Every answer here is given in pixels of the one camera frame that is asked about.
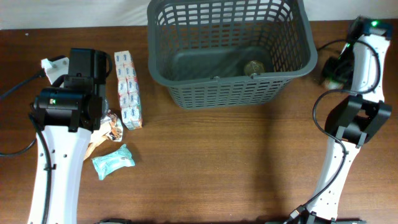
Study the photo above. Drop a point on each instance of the green lid glass jar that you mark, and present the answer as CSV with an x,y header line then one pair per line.
x,y
332,84

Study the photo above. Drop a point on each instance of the crumpled beige snack bag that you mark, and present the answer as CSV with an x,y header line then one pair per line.
x,y
110,129

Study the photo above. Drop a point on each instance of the teal wet wipes packet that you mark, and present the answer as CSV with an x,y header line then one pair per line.
x,y
105,165

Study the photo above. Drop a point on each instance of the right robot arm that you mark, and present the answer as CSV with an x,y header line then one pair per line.
x,y
352,123

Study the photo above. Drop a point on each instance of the grey plastic shopping basket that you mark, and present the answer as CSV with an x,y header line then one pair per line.
x,y
198,49

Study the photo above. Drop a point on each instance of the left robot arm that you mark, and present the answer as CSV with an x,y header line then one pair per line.
x,y
64,116

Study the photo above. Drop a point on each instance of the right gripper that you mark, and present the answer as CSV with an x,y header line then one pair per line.
x,y
328,67

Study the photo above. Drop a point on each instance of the silver tin can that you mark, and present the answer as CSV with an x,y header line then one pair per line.
x,y
253,68

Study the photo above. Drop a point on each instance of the Kleenex tissue multipack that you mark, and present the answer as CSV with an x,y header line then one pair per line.
x,y
128,90

